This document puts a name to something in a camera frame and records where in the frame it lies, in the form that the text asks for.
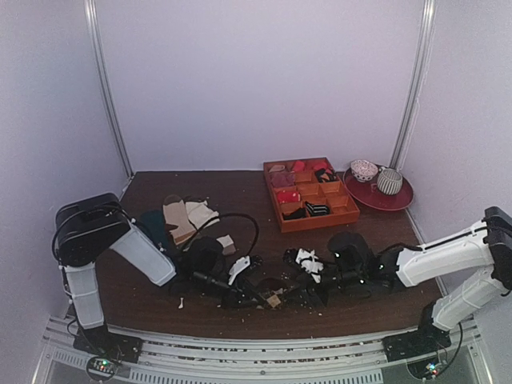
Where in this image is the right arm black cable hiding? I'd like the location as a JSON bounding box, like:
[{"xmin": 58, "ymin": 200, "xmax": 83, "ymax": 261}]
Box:
[{"xmin": 439, "ymin": 311, "xmax": 467, "ymax": 377}]

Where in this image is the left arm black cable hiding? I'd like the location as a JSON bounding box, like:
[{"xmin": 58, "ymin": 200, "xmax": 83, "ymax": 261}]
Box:
[{"xmin": 175, "ymin": 214, "xmax": 260, "ymax": 261}]

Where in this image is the purple rolled sock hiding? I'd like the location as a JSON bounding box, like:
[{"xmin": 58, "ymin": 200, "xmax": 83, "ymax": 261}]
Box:
[{"xmin": 269, "ymin": 171, "xmax": 295, "ymax": 188}]

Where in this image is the left aluminium frame post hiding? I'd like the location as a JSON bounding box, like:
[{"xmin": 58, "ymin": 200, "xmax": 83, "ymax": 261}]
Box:
[{"xmin": 84, "ymin": 0, "xmax": 134, "ymax": 179}]

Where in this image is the striped beige brown sock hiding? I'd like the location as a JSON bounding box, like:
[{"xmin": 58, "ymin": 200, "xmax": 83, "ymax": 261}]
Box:
[{"xmin": 162, "ymin": 195, "xmax": 198, "ymax": 246}]

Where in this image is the brown argyle sock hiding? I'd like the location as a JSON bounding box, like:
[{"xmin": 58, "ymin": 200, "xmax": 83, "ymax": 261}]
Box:
[{"xmin": 256, "ymin": 278, "xmax": 287, "ymax": 310}]

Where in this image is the wooden compartment tray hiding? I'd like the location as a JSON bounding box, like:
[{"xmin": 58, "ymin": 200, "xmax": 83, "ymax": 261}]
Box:
[{"xmin": 263, "ymin": 157, "xmax": 360, "ymax": 233}]

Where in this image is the aluminium front rail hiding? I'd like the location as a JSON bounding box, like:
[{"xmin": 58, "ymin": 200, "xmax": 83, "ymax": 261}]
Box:
[{"xmin": 29, "ymin": 316, "xmax": 498, "ymax": 383}]

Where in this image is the red round plate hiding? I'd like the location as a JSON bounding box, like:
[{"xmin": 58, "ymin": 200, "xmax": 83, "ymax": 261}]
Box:
[{"xmin": 342, "ymin": 170, "xmax": 414, "ymax": 212}]

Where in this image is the right aluminium frame post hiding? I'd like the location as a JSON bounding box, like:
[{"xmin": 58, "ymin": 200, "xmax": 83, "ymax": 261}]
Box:
[{"xmin": 390, "ymin": 0, "xmax": 436, "ymax": 171}]

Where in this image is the black red rolled sock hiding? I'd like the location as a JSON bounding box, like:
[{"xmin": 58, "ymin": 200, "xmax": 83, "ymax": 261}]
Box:
[{"xmin": 314, "ymin": 168, "xmax": 338, "ymax": 183}]

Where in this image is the black white striped rolled sock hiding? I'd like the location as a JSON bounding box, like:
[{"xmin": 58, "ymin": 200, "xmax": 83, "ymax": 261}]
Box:
[{"xmin": 304, "ymin": 202, "xmax": 331, "ymax": 217}]

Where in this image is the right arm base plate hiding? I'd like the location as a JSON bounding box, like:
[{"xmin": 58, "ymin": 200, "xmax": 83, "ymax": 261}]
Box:
[{"xmin": 382, "ymin": 326, "xmax": 451, "ymax": 362}]

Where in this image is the dark teal cartoon sock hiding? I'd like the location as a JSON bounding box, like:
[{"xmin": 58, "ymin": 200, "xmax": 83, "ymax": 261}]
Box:
[{"xmin": 138, "ymin": 210, "xmax": 169, "ymax": 250}]

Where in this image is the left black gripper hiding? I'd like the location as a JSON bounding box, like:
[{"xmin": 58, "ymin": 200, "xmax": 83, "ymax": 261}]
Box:
[{"xmin": 194, "ymin": 270, "xmax": 263, "ymax": 312}]

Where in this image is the aluminium frame post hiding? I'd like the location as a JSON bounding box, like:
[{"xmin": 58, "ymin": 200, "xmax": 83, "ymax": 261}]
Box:
[
  {"xmin": 390, "ymin": 0, "xmax": 436, "ymax": 171},
  {"xmin": 84, "ymin": 0, "xmax": 134, "ymax": 179}
]

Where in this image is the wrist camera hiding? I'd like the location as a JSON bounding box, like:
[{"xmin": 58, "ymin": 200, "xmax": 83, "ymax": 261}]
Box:
[
  {"xmin": 186, "ymin": 237, "xmax": 226, "ymax": 274},
  {"xmin": 327, "ymin": 232, "xmax": 375, "ymax": 280}
]

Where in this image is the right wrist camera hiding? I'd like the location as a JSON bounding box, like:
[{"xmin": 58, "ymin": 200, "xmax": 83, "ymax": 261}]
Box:
[{"xmin": 327, "ymin": 232, "xmax": 375, "ymax": 280}]

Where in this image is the dotted white bowl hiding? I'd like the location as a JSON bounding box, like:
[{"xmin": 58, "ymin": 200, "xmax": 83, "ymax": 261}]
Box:
[{"xmin": 350, "ymin": 159, "xmax": 379, "ymax": 182}]

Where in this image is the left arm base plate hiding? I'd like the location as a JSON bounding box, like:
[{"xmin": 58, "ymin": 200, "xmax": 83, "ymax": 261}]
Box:
[{"xmin": 73, "ymin": 325, "xmax": 143, "ymax": 363}]

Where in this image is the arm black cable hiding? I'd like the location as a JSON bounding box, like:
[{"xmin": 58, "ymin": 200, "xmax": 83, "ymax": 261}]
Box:
[
  {"xmin": 175, "ymin": 214, "xmax": 260, "ymax": 261},
  {"xmin": 439, "ymin": 311, "xmax": 467, "ymax": 377}
]

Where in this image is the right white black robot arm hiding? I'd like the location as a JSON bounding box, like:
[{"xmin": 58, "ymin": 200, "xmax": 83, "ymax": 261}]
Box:
[{"xmin": 283, "ymin": 206, "xmax": 511, "ymax": 354}]

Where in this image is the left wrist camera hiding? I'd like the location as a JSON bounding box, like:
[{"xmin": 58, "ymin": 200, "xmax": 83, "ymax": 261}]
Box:
[{"xmin": 186, "ymin": 237, "xmax": 226, "ymax": 274}]

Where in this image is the striped white cup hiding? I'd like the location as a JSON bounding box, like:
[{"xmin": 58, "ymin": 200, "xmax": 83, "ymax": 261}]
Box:
[{"xmin": 377, "ymin": 167, "xmax": 403, "ymax": 196}]

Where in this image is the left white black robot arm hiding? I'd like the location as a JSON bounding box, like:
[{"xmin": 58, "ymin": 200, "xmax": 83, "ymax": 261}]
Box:
[{"xmin": 51, "ymin": 194, "xmax": 261, "ymax": 355}]

